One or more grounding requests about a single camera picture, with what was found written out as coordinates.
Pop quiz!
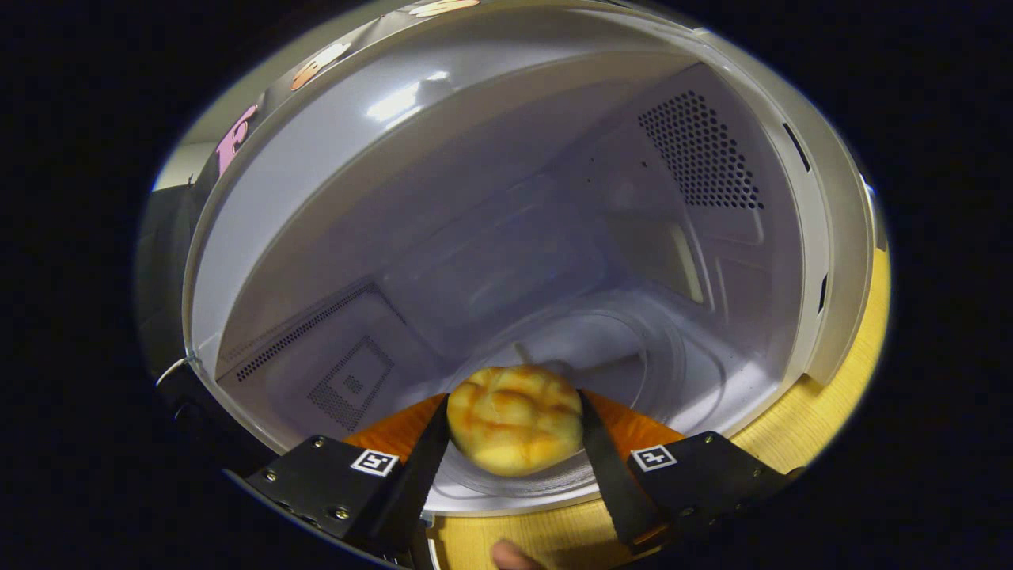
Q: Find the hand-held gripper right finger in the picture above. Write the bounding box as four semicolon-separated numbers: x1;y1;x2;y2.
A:
576;388;805;555

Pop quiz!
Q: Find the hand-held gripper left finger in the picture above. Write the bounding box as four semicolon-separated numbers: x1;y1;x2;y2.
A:
245;392;452;568

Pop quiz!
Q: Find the golden bread bun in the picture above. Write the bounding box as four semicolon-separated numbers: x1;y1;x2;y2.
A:
446;365;586;478

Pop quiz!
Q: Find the white microwave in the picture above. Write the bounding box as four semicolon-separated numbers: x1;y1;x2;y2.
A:
154;0;891;520

